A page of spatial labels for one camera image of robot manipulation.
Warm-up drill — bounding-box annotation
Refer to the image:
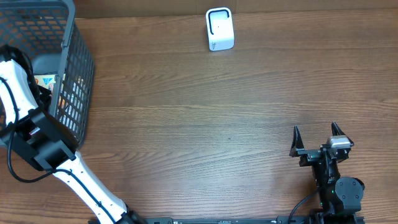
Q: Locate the white barcode scanner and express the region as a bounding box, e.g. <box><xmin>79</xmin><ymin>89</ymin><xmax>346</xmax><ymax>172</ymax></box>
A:
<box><xmin>205</xmin><ymin>7</ymin><xmax>234</xmax><ymax>52</ymax></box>

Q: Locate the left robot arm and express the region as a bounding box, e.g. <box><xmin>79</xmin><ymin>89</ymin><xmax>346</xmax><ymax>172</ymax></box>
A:
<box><xmin>1</xmin><ymin>45</ymin><xmax>141</xmax><ymax>223</ymax></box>

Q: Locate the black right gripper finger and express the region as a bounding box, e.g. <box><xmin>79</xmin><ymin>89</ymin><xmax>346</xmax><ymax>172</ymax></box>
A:
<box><xmin>331</xmin><ymin>121</ymin><xmax>354</xmax><ymax>146</ymax></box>
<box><xmin>289</xmin><ymin>126</ymin><xmax>304</xmax><ymax>156</ymax></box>

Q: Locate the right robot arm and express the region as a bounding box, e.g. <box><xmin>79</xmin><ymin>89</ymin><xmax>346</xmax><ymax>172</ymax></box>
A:
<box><xmin>289</xmin><ymin>122</ymin><xmax>365</xmax><ymax>223</ymax></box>

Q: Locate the white orange snack bag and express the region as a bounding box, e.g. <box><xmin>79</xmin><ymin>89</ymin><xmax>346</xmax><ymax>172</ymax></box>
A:
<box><xmin>34</xmin><ymin>73</ymin><xmax>57</xmax><ymax>93</ymax></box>

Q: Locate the grey plastic mesh basket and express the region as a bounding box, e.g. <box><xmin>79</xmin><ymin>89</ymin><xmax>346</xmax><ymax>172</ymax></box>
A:
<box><xmin>1</xmin><ymin>0</ymin><xmax>95</xmax><ymax>145</ymax></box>

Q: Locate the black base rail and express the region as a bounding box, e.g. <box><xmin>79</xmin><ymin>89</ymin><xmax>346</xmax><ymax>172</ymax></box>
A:
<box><xmin>116</xmin><ymin>216</ymin><xmax>365</xmax><ymax>224</ymax></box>

